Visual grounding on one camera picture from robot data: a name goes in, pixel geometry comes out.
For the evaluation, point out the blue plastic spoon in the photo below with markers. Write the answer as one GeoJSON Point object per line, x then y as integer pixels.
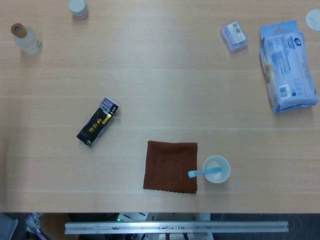
{"type": "Point", "coordinates": [203, 171]}

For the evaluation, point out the white paper cup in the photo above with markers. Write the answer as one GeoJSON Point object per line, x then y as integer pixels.
{"type": "Point", "coordinates": [216, 169]}

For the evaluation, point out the white round lid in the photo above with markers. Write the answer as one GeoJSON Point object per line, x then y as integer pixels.
{"type": "Point", "coordinates": [313, 20]}

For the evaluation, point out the black rectangular box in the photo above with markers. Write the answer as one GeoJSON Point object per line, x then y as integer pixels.
{"type": "Point", "coordinates": [96, 124]}

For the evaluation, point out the small white jar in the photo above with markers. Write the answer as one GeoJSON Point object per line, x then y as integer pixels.
{"type": "Point", "coordinates": [78, 9]}

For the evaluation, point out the blue wet wipes pack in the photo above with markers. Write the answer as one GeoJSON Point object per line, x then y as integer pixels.
{"type": "Point", "coordinates": [288, 66]}

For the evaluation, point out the frosted bottle with wooden cap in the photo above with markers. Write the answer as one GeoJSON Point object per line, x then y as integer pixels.
{"type": "Point", "coordinates": [27, 39]}

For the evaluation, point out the brown folded cloth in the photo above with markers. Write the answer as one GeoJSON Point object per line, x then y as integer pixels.
{"type": "Point", "coordinates": [170, 167]}

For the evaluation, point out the aluminium profile rail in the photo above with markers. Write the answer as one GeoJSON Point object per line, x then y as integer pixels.
{"type": "Point", "coordinates": [175, 227]}

